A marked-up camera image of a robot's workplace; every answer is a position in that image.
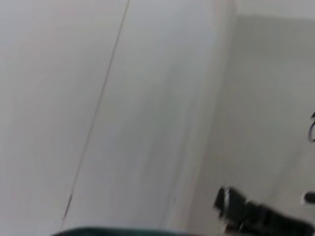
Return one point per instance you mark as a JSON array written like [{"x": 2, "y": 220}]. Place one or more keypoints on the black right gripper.
[{"x": 275, "y": 221}]

